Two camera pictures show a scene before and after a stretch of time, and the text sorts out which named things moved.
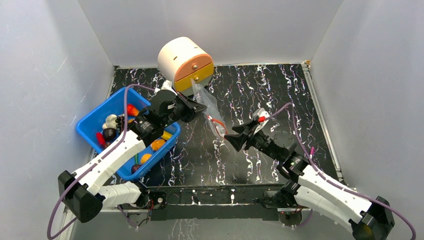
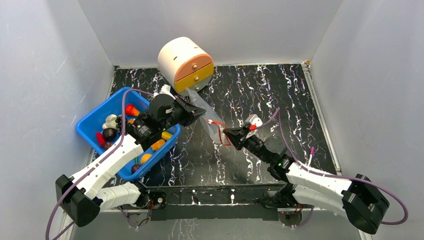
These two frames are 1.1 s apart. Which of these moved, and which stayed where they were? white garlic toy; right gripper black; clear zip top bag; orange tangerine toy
Moved: clear zip top bag
Stayed: orange tangerine toy; right gripper black; white garlic toy
